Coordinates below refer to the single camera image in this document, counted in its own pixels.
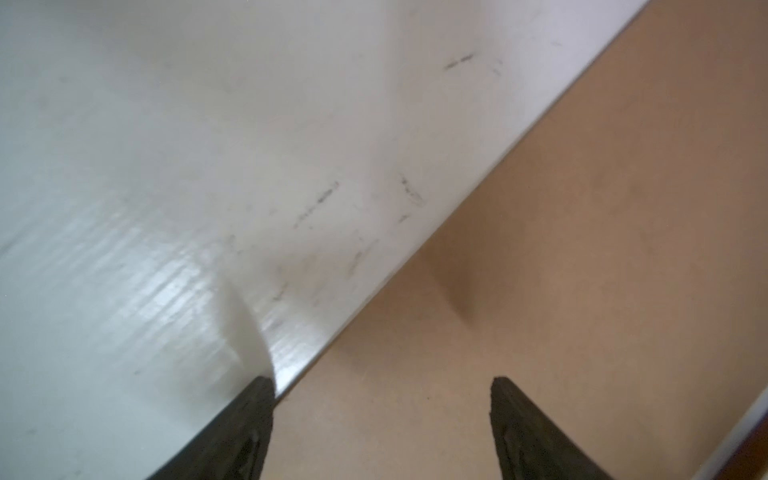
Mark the brown wooden picture frame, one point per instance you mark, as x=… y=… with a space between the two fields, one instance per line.
x=746 y=453

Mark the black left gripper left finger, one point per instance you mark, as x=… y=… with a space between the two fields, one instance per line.
x=234 y=444

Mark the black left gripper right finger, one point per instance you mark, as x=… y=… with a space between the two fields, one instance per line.
x=528 y=444

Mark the brown cardboard backing board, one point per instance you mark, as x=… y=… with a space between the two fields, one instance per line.
x=614 y=266

